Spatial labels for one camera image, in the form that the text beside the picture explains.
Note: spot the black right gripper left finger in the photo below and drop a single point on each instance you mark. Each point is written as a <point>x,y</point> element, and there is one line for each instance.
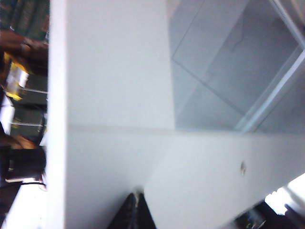
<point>127,217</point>

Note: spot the white cabinet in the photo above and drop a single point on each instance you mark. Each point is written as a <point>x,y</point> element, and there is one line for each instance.
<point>202,155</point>

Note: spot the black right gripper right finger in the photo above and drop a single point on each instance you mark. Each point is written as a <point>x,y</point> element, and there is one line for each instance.
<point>145,219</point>

